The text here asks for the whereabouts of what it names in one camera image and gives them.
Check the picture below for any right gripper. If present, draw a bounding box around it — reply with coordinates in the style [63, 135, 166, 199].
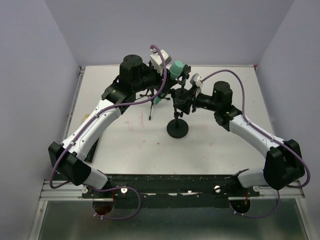
[173, 86, 220, 116]

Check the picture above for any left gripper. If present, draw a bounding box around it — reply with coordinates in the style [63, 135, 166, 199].
[132, 63, 179, 94]

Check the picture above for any black tripod shock-mount stand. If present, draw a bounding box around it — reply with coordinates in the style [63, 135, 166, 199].
[139, 87, 172, 121]

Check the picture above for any teal microphone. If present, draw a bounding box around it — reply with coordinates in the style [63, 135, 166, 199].
[153, 60, 185, 105]

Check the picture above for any black silver-head microphone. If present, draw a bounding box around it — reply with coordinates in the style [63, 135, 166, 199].
[84, 138, 100, 164]

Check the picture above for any black round-base clip stand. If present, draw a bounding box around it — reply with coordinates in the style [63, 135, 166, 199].
[177, 64, 191, 91]

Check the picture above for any beige microphone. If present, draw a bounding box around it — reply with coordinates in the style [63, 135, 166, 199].
[83, 114, 90, 121]

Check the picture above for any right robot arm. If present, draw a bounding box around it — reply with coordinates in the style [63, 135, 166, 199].
[175, 81, 306, 196]

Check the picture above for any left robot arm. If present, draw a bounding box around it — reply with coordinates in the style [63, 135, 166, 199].
[48, 50, 172, 198]

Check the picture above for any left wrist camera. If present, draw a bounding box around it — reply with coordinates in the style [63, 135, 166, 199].
[150, 49, 172, 76]

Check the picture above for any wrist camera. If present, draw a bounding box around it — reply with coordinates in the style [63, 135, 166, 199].
[189, 73, 203, 97]
[150, 49, 172, 76]

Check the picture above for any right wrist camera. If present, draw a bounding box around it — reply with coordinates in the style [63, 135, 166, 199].
[189, 73, 203, 97]

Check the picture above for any black mounting rail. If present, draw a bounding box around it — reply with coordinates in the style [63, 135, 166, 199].
[82, 174, 260, 209]

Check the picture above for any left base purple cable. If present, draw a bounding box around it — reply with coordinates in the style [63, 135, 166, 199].
[93, 186, 142, 221]

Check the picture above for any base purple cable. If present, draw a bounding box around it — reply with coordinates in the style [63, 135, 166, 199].
[228, 188, 281, 218]
[93, 186, 142, 221]

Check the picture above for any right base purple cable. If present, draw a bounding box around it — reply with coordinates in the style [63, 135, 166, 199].
[228, 188, 281, 218]

